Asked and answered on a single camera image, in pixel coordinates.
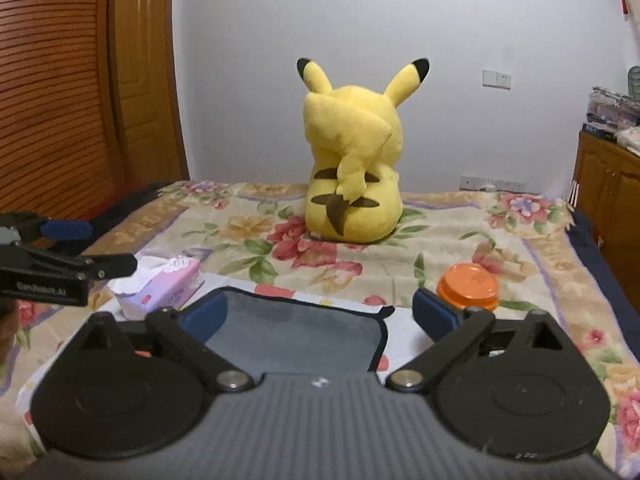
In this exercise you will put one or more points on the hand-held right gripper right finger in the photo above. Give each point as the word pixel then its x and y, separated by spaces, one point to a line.
pixel 433 317

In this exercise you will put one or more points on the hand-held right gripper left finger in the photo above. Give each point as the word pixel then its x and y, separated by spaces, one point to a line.
pixel 204 316

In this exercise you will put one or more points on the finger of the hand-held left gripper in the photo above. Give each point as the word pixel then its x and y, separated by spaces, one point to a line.
pixel 107 265
pixel 67 230

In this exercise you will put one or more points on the grey towel with dark edging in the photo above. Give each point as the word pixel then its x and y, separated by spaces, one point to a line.
pixel 295 327

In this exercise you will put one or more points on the orange round lid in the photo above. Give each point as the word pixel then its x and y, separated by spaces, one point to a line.
pixel 467 285

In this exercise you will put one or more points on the purple tissue pack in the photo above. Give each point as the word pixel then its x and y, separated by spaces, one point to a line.
pixel 165 285

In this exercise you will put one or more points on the floral blanket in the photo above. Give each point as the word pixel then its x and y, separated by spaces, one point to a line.
pixel 500 240

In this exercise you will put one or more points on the wooden slatted wardrobe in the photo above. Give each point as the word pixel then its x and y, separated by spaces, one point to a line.
pixel 50 85

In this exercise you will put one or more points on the yellow plush toy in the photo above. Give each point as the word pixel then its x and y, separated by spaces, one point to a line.
pixel 352 160

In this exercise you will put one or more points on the wooden door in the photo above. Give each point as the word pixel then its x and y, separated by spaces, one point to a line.
pixel 142 70

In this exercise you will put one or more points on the dark blue bed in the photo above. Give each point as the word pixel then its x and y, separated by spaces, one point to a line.
pixel 607 280

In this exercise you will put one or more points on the wooden cabinet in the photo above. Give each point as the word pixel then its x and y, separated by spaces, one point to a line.
pixel 607 200

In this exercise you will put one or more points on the white folded cloth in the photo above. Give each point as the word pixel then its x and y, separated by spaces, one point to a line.
pixel 631 141

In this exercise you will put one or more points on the white wall socket strip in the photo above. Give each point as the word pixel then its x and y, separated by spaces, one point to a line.
pixel 493 183

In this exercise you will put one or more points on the white wall switch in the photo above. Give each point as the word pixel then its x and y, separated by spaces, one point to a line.
pixel 496 79

